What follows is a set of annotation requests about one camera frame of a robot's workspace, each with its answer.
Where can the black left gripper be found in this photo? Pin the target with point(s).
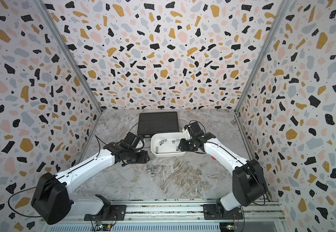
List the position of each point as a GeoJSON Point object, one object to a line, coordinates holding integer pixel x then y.
{"type": "Point", "coordinates": [143, 158]}

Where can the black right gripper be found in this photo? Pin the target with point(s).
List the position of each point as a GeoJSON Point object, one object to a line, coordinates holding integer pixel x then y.
{"type": "Point", "coordinates": [181, 147]}

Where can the small angled cluster socket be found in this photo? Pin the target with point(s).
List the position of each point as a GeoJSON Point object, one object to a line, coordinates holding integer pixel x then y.
{"type": "Point", "coordinates": [162, 142]}

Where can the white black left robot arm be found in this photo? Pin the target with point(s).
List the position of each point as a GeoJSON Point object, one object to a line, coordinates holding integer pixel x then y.
{"type": "Point", "coordinates": [53, 199]}

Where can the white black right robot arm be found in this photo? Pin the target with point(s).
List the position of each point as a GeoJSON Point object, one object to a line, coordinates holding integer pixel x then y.
{"type": "Point", "coordinates": [248, 181]}

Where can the chrome socket cluster lower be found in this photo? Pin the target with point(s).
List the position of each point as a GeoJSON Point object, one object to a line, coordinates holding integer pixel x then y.
{"type": "Point", "coordinates": [153, 170]}

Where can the white plastic storage box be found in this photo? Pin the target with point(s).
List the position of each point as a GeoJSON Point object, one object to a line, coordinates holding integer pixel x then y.
{"type": "Point", "coordinates": [168, 149]}

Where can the black ribbed tool case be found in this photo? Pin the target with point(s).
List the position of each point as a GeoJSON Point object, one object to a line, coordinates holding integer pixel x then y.
{"type": "Point", "coordinates": [150, 124]}

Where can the green circuit board right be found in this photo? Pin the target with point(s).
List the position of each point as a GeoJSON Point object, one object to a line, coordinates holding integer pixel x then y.
{"type": "Point", "coordinates": [231, 227]}

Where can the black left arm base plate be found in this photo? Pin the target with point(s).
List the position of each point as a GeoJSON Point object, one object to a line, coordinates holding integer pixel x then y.
{"type": "Point", "coordinates": [114, 213]}

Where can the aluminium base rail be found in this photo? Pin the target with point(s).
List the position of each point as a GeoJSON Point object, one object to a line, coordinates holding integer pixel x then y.
{"type": "Point", "coordinates": [178, 216]}

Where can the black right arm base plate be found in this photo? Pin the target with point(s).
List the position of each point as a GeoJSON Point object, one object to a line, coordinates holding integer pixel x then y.
{"type": "Point", "coordinates": [217, 212]}

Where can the aluminium frame post left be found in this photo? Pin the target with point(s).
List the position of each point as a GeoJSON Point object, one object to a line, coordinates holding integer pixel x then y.
{"type": "Point", "coordinates": [40, 6]}

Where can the aluminium frame post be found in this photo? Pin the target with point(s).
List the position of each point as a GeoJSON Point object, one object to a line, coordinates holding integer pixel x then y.
{"type": "Point", "coordinates": [40, 6]}
{"type": "Point", "coordinates": [274, 27]}

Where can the aluminium frame post right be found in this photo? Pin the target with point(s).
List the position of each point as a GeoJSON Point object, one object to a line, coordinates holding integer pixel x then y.
{"type": "Point", "coordinates": [274, 27]}

